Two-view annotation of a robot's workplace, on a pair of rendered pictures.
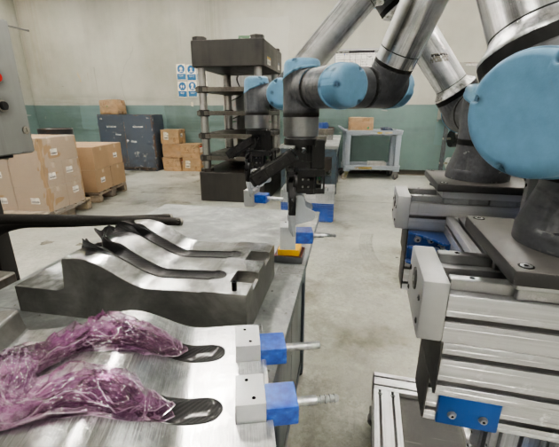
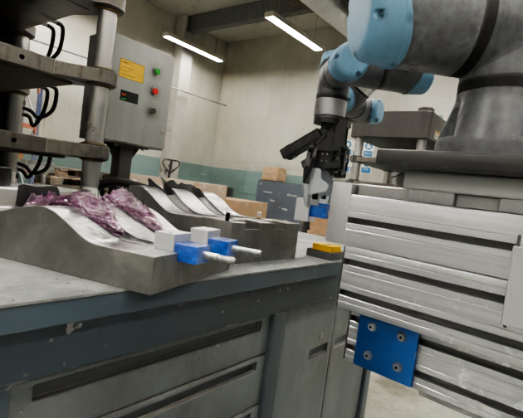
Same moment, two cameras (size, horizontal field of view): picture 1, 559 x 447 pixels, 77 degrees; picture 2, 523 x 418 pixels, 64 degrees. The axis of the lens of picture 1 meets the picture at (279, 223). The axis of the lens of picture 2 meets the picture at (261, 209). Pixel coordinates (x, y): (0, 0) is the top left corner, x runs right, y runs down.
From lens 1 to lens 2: 0.49 m
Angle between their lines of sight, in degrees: 31
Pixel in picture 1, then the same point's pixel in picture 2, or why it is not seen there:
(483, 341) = (377, 244)
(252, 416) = (163, 244)
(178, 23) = not seen: hidden behind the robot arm
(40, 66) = (226, 134)
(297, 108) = (323, 89)
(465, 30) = not seen: outside the picture
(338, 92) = (337, 63)
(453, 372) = (353, 279)
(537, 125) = (361, 13)
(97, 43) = (276, 118)
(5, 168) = not seen: hidden behind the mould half
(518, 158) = (358, 42)
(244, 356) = (195, 238)
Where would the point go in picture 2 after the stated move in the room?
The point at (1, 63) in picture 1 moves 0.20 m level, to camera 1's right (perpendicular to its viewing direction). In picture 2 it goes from (161, 83) to (200, 83)
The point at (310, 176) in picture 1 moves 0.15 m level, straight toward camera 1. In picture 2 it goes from (327, 150) to (296, 139)
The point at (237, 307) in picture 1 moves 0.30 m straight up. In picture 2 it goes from (224, 233) to (241, 90)
